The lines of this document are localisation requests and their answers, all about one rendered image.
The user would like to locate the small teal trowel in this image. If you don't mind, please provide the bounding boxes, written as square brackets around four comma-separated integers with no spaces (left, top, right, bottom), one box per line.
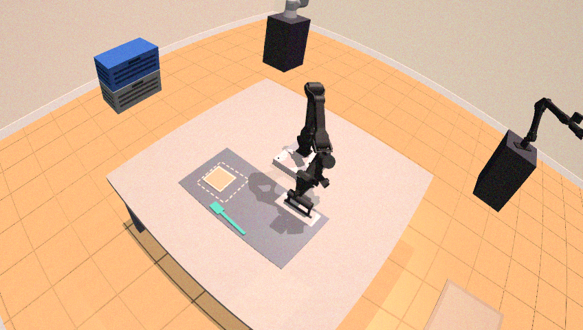
[210,201,246,235]

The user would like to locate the peach square tile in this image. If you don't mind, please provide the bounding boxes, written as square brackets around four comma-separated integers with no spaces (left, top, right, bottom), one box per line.
[203,166,237,192]

